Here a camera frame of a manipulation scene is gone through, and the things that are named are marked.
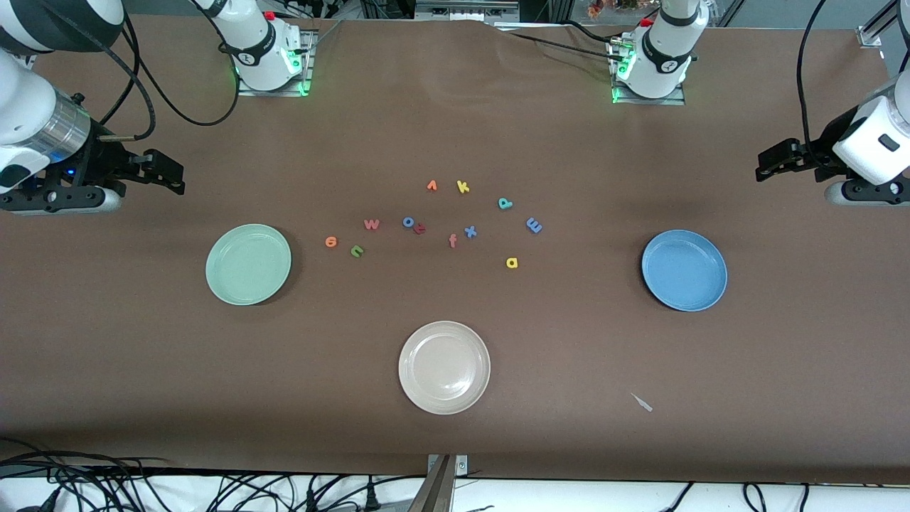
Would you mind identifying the light green plate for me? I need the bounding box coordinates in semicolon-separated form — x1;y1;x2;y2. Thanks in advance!
205;223;293;307

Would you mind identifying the blue plate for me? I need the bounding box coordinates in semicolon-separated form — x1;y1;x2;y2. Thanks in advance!
641;229;729;313

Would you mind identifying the orange background object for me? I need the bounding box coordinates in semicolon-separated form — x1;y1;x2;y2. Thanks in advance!
587;0;641;18

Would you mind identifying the brown table cover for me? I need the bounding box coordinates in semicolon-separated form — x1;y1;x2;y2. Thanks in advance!
0;13;910;486

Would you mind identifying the grey background box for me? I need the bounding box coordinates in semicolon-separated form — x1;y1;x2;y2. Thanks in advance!
414;0;521;23

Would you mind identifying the beige plate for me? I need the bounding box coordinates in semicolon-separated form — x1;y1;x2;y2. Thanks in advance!
397;321;492;416

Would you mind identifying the grey metal beam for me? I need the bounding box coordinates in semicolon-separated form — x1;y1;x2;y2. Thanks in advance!
407;455;456;512

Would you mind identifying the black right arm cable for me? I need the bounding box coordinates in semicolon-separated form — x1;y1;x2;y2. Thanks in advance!
39;0;241;143

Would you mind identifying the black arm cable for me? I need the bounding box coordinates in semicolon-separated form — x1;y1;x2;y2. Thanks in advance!
39;0;241;143
796;0;833;173

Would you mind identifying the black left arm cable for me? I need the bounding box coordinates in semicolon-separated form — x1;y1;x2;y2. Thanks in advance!
796;0;833;173

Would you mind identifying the aluminium frame profile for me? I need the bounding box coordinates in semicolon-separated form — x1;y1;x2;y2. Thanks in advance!
857;0;898;49

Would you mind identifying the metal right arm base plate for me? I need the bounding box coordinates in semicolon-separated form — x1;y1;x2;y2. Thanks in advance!
237;30;315;97

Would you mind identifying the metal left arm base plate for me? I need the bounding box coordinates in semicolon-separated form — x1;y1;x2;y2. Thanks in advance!
611;36;687;107

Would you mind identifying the short black table cable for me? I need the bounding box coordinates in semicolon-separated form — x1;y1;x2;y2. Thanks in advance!
562;20;619;45

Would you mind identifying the long black table cable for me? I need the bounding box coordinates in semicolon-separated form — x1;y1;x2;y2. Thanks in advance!
508;32;630;61

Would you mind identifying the black floor cable bundle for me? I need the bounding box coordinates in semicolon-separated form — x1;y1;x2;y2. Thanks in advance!
0;437;175;476

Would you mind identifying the small metal bracket plate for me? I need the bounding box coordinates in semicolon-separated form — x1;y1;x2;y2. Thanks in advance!
427;454;469;479

